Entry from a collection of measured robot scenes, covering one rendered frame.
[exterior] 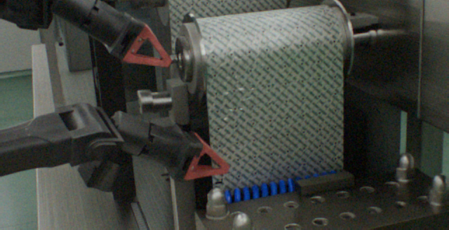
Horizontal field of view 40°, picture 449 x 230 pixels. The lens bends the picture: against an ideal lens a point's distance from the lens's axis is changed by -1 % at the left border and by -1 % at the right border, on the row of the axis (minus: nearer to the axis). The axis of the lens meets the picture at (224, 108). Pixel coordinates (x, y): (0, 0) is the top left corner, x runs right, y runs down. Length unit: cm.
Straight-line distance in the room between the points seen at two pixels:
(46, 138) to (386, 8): 59
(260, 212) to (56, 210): 53
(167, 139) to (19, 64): 570
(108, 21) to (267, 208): 38
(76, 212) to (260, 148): 47
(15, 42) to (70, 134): 571
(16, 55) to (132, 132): 568
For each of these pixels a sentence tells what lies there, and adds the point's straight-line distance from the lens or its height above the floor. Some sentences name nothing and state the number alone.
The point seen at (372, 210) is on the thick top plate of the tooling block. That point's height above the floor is 103.
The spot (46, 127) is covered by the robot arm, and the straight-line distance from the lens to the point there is 89.
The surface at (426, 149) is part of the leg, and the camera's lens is 136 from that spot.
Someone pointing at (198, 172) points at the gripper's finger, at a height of 108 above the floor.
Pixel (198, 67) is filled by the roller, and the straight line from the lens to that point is 97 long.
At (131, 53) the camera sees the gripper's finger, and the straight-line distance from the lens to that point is 100.
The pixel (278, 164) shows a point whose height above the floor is 106.
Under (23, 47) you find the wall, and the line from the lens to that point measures 658.
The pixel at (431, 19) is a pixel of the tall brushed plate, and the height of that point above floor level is 131.
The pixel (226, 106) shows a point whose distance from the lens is 99.
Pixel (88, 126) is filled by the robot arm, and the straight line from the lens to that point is 89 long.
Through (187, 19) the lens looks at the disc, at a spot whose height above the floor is 131.
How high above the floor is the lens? 148
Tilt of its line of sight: 18 degrees down
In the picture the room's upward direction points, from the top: 4 degrees counter-clockwise
